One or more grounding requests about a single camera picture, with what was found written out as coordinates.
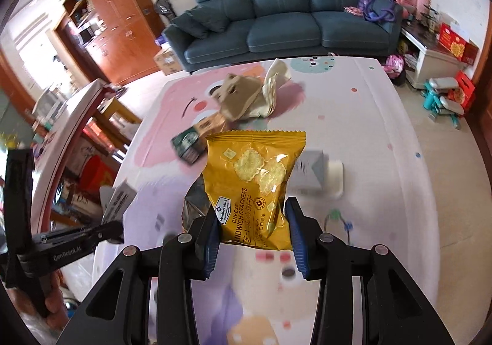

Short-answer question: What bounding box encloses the silver earplugs box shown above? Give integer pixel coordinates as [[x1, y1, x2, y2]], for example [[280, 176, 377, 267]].
[[287, 150, 344, 199]]

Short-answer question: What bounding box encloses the yellow cracker packet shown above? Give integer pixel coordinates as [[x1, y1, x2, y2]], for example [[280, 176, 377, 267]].
[[182, 130, 306, 251]]

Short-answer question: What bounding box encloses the dark green small box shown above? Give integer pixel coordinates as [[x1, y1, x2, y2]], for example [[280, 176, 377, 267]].
[[171, 127, 207, 165]]

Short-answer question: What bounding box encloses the cream tissue paper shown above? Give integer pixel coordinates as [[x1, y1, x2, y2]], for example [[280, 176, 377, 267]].
[[244, 59, 291, 119]]

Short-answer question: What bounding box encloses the brown kraft small box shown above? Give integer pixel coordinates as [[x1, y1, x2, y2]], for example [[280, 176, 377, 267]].
[[193, 112, 229, 138]]

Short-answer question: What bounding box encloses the cartoon printed tablecloth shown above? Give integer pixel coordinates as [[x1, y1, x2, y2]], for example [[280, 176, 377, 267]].
[[92, 56, 441, 345]]

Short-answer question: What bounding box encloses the long dining table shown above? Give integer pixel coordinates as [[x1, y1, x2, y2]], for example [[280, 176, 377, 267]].
[[31, 79, 116, 233]]

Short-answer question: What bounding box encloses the wooden stool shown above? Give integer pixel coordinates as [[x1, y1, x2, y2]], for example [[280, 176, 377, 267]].
[[93, 97, 142, 155]]

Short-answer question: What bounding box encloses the cardboard box on floor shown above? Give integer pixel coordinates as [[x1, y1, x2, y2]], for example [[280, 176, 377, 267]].
[[153, 46, 184, 75]]

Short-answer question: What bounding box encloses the teal stepper machine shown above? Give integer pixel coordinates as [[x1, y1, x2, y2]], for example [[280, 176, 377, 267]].
[[421, 77, 465, 130]]

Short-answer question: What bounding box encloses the wooden cabinet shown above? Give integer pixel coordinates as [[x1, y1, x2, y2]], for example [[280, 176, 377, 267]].
[[54, 0, 165, 85]]

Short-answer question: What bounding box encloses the white side table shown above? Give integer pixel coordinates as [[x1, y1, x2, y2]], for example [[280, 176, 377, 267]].
[[398, 22, 465, 90]]

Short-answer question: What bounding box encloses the dark teal sofa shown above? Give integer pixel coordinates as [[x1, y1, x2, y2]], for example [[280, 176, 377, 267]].
[[162, 0, 403, 73]]

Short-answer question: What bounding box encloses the red gift box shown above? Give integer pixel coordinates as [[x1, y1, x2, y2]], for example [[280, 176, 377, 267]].
[[438, 23, 479, 65]]

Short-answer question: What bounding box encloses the purple bag on sofa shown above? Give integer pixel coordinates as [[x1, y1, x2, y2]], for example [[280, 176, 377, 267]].
[[343, 0, 399, 24]]

